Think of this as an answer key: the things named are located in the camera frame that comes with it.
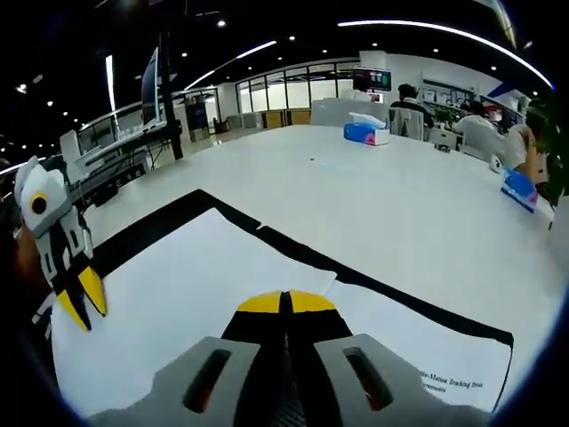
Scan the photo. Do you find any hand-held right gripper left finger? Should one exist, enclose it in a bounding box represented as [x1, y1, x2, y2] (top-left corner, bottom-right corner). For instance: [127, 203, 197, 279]
[86, 289, 290, 427]

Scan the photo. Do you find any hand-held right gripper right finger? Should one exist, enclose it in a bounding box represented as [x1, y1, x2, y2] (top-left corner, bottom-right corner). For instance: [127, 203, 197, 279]
[286, 288, 490, 427]

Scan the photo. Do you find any white bound document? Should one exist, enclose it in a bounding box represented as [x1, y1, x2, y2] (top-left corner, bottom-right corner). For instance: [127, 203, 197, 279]
[48, 206, 513, 419]

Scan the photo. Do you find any white flat panel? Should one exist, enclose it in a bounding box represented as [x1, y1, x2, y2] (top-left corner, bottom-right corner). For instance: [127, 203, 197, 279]
[60, 129, 84, 173]

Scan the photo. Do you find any black desk mat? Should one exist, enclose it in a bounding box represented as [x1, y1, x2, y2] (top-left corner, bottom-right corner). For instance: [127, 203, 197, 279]
[84, 189, 516, 348]

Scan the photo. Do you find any black bar with white print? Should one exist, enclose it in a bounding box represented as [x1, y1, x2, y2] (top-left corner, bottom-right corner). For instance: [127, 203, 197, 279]
[82, 163, 148, 206]

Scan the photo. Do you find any computer monitor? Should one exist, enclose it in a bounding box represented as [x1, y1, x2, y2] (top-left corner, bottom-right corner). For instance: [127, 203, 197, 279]
[140, 46, 161, 128]

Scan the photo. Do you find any black monitor stand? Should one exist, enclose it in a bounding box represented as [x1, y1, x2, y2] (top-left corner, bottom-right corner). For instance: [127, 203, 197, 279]
[75, 30, 186, 179]

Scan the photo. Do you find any blue tissue box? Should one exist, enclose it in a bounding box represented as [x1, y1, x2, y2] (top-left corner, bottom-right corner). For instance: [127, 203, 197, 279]
[342, 111, 391, 147]
[501, 167, 540, 214]

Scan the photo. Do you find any white desk partition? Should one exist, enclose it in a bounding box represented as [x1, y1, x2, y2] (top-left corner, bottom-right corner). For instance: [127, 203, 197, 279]
[309, 98, 392, 128]

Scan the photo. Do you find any green plant in white pot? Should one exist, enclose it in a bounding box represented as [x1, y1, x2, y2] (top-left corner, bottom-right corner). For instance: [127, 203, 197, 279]
[526, 93, 569, 268]

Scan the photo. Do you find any long curved ceiling light strip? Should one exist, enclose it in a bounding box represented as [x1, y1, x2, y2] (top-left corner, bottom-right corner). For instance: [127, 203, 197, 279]
[337, 20, 555, 88]

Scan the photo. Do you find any wall television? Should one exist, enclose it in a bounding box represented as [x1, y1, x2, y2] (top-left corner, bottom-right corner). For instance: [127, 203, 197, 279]
[353, 66, 393, 93]

